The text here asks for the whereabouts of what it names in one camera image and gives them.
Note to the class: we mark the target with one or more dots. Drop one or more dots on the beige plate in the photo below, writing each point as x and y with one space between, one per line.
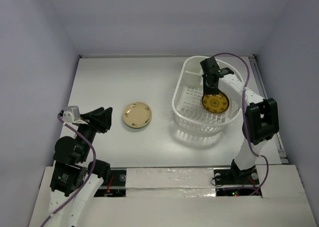
137 110

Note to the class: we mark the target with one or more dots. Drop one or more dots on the silver foil covered bar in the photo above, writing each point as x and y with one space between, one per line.
169 183

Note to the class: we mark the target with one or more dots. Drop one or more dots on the lime green plate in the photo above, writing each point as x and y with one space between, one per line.
137 123

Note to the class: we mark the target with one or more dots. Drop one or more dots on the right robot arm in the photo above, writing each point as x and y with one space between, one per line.
260 119

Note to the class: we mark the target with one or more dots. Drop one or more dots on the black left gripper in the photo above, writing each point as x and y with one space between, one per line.
99 118

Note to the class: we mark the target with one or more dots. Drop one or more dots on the yellow brown-rimmed plate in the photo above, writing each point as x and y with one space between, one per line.
216 104

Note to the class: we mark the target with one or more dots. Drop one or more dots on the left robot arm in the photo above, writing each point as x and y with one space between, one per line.
77 173

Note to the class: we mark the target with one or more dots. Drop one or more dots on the white plastic dish rack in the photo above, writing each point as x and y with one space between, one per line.
189 113

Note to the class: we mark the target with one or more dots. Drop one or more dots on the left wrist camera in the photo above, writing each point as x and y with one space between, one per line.
71 114

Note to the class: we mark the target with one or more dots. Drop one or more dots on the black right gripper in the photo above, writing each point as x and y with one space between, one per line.
210 88

